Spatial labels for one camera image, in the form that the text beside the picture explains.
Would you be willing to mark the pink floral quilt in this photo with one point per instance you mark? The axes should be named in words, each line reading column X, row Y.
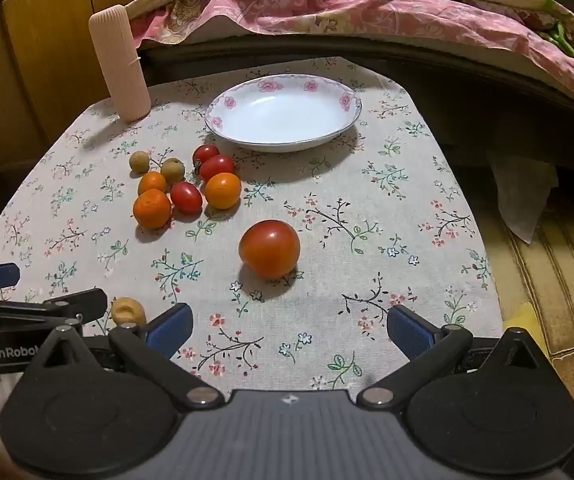
column 367, row 15

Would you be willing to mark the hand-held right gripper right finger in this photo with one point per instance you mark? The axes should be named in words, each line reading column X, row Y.
column 409, row 336

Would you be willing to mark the yellow cloth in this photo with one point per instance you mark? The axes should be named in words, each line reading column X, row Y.
column 524, row 327

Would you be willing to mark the large red tomato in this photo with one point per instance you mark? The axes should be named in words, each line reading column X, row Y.
column 269, row 250

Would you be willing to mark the white paper sheet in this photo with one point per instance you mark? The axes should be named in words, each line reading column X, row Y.
column 519, row 190

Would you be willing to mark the dark bed frame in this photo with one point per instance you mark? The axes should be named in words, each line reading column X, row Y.
column 467, row 90

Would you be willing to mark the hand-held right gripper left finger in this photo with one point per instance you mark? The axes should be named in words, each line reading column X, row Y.
column 169, row 331

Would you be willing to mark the pink ribbed cylinder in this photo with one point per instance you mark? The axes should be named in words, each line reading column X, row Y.
column 119, row 65

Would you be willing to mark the tan longan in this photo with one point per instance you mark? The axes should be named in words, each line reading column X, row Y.
column 128, row 311
column 172, row 170
column 139, row 161

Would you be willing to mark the wooden cabinet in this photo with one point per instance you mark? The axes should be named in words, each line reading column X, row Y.
column 32, row 70

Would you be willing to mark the white floral rimmed plate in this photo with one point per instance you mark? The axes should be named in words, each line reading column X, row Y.
column 282, row 115

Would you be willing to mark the red cherry tomato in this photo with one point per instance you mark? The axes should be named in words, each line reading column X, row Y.
column 186, row 197
column 218, row 167
column 207, row 152

